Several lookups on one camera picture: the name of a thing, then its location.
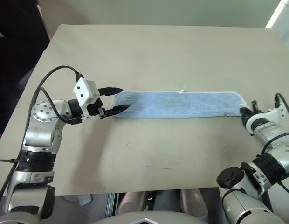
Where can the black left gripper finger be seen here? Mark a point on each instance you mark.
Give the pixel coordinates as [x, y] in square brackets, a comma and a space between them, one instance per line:
[116, 110]
[110, 91]

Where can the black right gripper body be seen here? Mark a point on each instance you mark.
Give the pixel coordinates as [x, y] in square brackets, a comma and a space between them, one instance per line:
[248, 115]

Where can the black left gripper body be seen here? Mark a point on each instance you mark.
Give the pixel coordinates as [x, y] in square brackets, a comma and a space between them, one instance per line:
[95, 108]

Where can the light blue towel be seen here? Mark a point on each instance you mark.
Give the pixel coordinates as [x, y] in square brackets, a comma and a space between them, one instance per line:
[177, 105]

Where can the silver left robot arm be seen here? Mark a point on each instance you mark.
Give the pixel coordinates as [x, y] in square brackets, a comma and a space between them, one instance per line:
[39, 133]

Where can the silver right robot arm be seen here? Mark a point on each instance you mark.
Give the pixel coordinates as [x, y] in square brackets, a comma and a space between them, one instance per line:
[268, 134]

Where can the small grey box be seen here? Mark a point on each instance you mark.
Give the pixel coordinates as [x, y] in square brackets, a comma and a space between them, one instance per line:
[85, 199]

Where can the rounded tan shape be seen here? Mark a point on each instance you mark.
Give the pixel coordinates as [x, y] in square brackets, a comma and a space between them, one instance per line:
[131, 203]
[193, 203]

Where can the aluminium table leg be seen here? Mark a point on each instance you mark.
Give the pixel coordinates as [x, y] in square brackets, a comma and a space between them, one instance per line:
[111, 204]

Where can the white panel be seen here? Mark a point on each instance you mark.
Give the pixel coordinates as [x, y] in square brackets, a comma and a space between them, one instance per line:
[282, 18]

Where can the dark furniture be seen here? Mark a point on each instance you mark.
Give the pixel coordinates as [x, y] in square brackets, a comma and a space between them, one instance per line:
[14, 46]

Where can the silver robot torso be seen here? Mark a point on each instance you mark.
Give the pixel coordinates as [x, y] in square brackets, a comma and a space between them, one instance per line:
[144, 220]

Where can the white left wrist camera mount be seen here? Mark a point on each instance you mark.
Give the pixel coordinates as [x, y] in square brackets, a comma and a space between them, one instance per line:
[86, 92]

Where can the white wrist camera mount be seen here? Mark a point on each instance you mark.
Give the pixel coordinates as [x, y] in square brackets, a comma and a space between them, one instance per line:
[86, 92]
[276, 114]

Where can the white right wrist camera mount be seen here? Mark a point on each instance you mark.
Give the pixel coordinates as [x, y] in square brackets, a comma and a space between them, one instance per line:
[276, 114]

